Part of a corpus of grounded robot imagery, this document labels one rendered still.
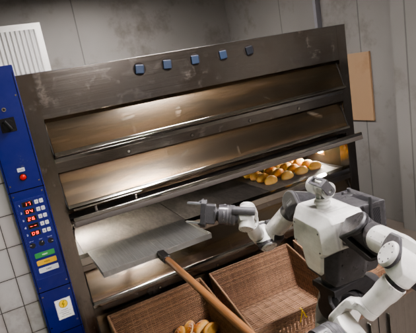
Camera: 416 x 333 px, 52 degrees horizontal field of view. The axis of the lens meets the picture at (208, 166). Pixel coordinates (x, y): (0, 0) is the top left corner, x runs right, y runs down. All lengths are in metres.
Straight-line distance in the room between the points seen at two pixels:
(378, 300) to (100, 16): 5.15
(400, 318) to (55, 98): 2.22
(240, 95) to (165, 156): 0.56
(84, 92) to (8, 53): 3.48
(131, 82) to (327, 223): 1.18
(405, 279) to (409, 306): 1.56
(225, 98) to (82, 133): 0.80
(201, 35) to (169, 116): 4.27
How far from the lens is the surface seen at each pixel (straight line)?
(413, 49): 4.41
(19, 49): 5.58
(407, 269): 1.29
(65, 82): 2.12
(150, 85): 2.22
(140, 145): 2.21
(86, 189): 2.17
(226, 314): 1.50
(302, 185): 2.75
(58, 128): 2.14
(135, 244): 2.25
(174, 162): 2.29
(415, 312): 2.91
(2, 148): 2.08
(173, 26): 6.26
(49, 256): 2.20
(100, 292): 2.34
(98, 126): 2.15
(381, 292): 1.31
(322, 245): 1.64
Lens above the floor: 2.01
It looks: 14 degrees down
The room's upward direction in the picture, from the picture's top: 10 degrees counter-clockwise
